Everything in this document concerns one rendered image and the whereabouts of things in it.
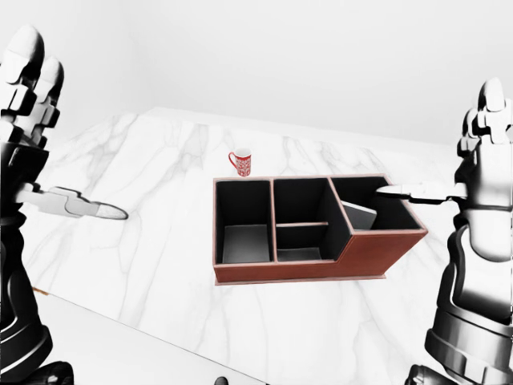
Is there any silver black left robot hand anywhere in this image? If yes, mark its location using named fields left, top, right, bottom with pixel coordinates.
left=0, top=25, right=130, bottom=336

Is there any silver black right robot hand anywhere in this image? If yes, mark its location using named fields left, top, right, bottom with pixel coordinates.
left=374, top=77, right=513, bottom=326

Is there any red-brown desk caddy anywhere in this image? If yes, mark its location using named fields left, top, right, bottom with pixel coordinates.
left=212, top=172, right=429, bottom=287

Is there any grey book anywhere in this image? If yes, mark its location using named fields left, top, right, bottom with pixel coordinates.
left=341, top=200, right=378, bottom=232

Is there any red white patterned mug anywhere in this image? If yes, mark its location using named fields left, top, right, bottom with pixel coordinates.
left=228, top=147, right=253, bottom=178

